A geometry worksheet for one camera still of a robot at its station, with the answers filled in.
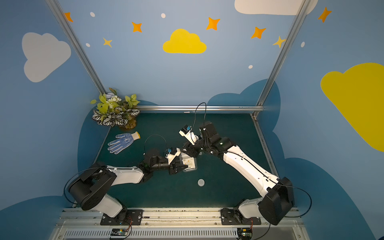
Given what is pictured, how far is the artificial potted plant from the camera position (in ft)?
2.94

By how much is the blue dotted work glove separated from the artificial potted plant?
0.49 ft

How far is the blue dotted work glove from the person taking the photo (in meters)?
1.02
